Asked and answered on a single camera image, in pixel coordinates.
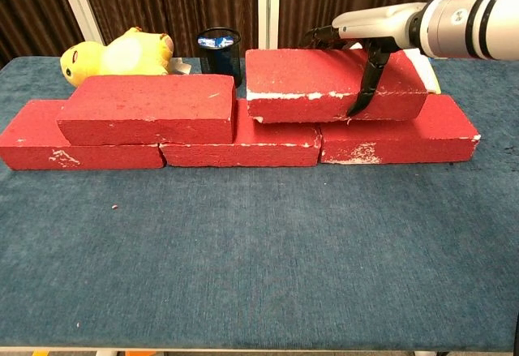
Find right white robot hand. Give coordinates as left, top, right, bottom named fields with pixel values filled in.
left=304, top=2, right=427, bottom=118

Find red foam brick white-chipped edge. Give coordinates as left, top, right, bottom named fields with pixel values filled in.
left=245, top=47, right=429, bottom=124

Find red foam brick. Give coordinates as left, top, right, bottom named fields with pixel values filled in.
left=0, top=99, right=167, bottom=171
left=56, top=74, right=238, bottom=146
left=318, top=94, right=482, bottom=165
left=158, top=98, right=324, bottom=169

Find open spiral notebook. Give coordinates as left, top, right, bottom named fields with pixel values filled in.
left=348, top=41, right=442, bottom=96

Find black mesh pen holder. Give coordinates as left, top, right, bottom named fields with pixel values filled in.
left=197, top=27, right=243, bottom=88

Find yellow plush toy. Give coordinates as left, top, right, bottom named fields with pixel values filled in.
left=59, top=27, right=191, bottom=88

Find blue tablecloth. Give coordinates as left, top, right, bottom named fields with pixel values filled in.
left=0, top=56, right=519, bottom=352

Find white frame post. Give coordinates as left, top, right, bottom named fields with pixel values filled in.
left=54, top=0, right=106, bottom=47
left=257, top=0, right=281, bottom=59

